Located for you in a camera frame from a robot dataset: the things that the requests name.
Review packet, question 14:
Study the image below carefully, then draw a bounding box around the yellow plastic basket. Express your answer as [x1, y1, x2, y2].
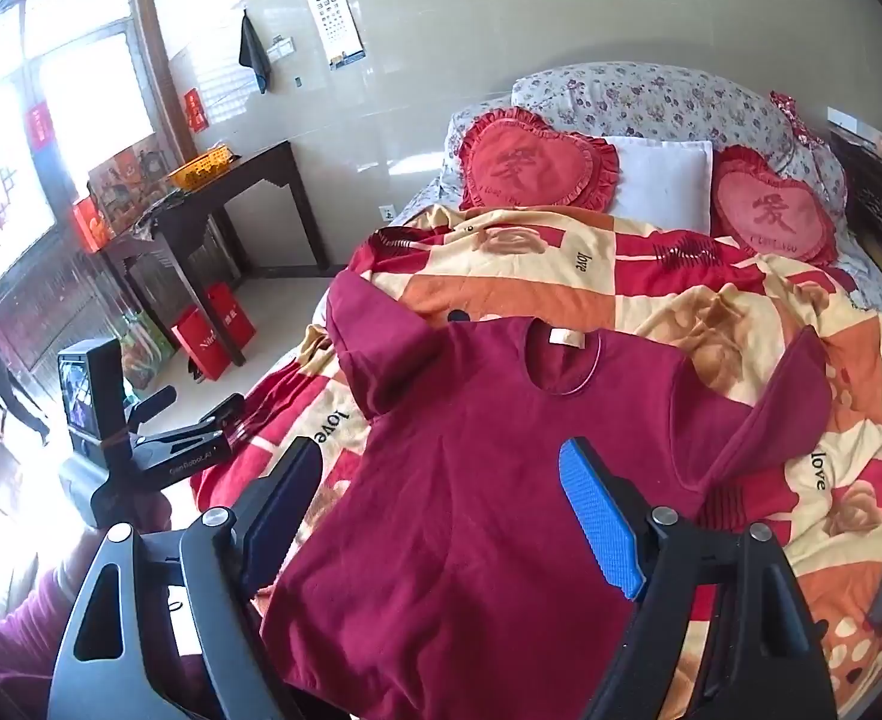
[167, 146, 233, 190]

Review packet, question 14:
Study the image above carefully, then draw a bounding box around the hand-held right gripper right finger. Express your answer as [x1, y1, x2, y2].
[559, 436, 839, 720]

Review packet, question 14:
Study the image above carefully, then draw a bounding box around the dark wooden chair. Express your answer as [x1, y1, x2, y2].
[100, 141, 331, 368]

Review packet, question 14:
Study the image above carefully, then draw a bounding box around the orange red box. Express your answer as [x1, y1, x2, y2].
[72, 195, 113, 253]

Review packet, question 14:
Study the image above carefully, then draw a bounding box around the red heart pillow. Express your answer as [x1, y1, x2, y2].
[711, 144, 839, 265]
[456, 109, 620, 212]

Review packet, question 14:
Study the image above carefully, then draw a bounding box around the red floral cloth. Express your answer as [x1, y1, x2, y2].
[769, 90, 833, 160]

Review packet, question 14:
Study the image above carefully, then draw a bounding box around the person's left forearm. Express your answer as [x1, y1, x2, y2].
[0, 532, 213, 720]

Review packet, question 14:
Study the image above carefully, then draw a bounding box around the window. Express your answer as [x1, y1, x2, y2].
[0, 0, 176, 301]

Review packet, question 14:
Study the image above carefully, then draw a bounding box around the eye chart poster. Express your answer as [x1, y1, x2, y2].
[302, 0, 368, 72]

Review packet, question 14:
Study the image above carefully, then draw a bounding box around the colourful gift box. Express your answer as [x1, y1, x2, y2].
[87, 133, 173, 235]

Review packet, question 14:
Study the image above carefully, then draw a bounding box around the white pillow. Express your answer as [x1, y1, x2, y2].
[602, 136, 714, 235]

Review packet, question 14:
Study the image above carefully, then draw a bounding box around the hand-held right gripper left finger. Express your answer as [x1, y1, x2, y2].
[46, 435, 324, 720]

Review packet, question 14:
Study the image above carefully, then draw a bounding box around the dark hanging cloth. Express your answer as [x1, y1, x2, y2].
[238, 11, 274, 95]

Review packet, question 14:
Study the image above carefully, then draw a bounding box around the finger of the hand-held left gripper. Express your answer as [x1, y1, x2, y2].
[122, 385, 179, 430]
[197, 394, 248, 445]

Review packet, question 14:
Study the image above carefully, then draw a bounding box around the red orange printed blanket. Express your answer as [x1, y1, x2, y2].
[190, 204, 882, 720]

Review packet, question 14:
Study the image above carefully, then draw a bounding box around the dark wooden cabinet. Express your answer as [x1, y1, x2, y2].
[827, 109, 882, 295]

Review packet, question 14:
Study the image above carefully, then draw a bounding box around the floral pillow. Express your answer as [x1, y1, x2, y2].
[441, 64, 851, 241]

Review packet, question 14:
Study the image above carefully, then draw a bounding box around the green printed bag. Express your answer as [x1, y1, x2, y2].
[115, 307, 177, 392]

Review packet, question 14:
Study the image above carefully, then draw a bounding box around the maroon sweater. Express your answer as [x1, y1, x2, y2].
[327, 270, 833, 720]

